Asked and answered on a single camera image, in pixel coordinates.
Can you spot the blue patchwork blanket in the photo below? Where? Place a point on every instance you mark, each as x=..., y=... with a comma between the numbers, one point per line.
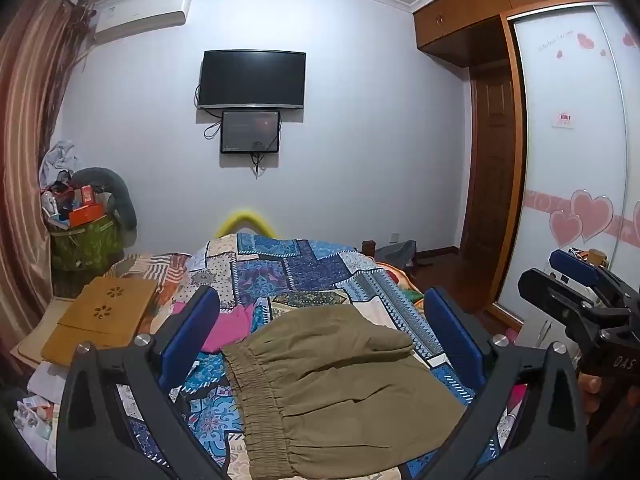
x=300, y=280

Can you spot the grey bag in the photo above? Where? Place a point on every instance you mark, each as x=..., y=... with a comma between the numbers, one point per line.
x=397, y=251

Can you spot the black wall television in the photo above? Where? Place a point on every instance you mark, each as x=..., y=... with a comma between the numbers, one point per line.
x=252, y=79

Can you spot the orange box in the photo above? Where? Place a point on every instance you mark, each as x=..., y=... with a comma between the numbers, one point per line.
x=87, y=212

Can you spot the wooden overhead cabinet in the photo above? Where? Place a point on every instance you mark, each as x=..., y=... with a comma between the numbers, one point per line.
x=480, y=5

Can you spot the yellow curved headboard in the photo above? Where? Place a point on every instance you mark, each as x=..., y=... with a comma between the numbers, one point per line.
x=245, y=222

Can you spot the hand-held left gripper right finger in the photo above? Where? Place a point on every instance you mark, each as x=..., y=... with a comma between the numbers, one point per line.
x=452, y=330

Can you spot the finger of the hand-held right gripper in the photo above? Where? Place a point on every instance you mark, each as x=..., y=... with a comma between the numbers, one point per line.
x=575, y=266
x=555, y=295

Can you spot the white heart-print sliding door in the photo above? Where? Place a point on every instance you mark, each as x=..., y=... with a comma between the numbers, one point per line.
x=575, y=160

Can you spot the person's right hand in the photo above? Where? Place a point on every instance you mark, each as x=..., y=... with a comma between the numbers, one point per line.
x=592, y=384

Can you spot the wooden lap desk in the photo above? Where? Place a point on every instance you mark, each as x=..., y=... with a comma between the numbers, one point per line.
x=102, y=317

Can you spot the pink garment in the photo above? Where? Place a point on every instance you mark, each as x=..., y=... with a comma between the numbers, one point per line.
x=227, y=327

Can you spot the olive green pants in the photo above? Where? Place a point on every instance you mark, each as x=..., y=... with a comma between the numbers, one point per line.
x=340, y=390

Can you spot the grey cloth bundle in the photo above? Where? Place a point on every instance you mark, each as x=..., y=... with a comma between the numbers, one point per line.
x=59, y=160

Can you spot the small wall monitor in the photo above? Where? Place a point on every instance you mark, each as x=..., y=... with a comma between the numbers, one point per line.
x=250, y=131

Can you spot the white air conditioner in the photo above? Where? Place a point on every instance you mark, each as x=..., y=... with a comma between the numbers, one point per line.
x=142, y=16

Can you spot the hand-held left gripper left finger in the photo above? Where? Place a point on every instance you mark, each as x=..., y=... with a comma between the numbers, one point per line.
x=192, y=330

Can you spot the brown striped curtain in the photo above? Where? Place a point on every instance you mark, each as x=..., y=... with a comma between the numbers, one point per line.
x=30, y=150

